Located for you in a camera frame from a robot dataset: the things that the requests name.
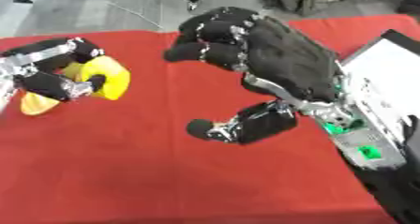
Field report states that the yellow toy banana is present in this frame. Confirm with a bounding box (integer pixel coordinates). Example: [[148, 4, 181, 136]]
[[20, 55, 133, 116]]

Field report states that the black box with white inside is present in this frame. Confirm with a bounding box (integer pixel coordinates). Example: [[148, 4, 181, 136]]
[[336, 29, 420, 147]]

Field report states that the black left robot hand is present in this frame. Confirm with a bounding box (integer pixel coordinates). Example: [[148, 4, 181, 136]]
[[0, 37, 109, 102]]

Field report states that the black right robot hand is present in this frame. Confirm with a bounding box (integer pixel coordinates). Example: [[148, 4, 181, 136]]
[[162, 6, 348, 146]]

